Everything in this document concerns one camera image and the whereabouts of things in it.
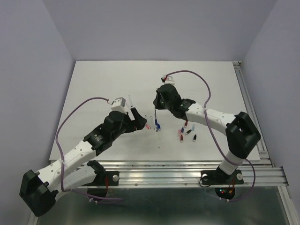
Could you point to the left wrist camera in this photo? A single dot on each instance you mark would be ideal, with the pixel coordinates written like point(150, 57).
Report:
point(119, 104)

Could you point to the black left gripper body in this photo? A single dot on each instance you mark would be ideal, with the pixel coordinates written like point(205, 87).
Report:
point(127, 126)

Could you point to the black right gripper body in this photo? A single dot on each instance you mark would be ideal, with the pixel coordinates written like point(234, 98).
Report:
point(160, 104)

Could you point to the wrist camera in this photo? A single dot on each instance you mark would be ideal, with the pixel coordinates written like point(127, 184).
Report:
point(168, 79)
point(119, 104)

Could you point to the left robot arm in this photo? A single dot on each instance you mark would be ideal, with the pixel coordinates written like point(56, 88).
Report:
point(39, 190)

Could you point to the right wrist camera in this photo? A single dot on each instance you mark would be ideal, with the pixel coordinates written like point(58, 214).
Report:
point(168, 79)

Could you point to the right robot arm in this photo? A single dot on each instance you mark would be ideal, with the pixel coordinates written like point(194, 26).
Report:
point(240, 131)

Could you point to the aluminium frame rail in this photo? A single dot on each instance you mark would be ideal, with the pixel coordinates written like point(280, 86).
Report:
point(159, 175)

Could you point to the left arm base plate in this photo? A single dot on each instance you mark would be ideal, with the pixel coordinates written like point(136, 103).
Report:
point(107, 178)

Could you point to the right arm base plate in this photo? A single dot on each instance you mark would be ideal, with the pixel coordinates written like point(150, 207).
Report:
point(218, 177)

